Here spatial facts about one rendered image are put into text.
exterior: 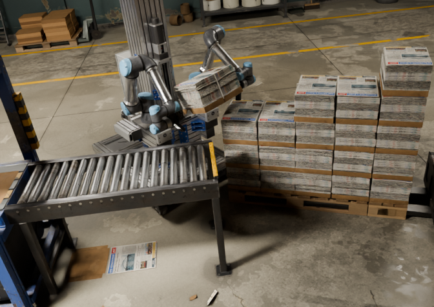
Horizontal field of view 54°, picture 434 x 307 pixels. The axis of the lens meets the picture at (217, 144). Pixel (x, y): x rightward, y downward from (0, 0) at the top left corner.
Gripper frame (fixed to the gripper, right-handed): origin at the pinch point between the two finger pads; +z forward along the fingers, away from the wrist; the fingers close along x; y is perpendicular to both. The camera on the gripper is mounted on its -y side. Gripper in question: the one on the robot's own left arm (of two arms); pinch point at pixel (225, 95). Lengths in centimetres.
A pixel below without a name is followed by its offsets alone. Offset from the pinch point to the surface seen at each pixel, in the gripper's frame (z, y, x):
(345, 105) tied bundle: -35, -30, 80
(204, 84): 31.3, 17.4, 20.4
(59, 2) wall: -195, 215, -635
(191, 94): 37.3, 14.2, 10.4
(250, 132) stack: -0.9, -33.0, 13.5
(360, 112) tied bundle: -40, -38, 86
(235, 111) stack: -6.2, -15.7, -1.5
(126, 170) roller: 97, -16, -8
